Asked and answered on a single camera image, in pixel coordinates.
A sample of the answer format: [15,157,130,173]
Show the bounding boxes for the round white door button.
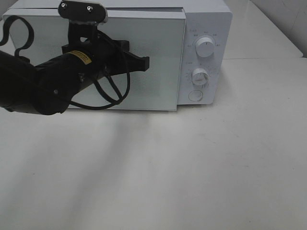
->
[188,90,203,102]

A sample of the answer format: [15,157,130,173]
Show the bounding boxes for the white microwave oven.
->
[2,0,233,105]

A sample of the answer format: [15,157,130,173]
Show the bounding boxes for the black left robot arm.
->
[0,23,150,115]

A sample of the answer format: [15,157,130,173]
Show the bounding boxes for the left silver black wrist camera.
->
[58,0,108,23]

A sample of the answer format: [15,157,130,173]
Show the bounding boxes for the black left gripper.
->
[61,23,150,81]

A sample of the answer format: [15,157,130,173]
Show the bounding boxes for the white upper power knob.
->
[195,35,215,58]

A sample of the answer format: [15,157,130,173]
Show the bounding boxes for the white timer knob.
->
[192,68,209,86]

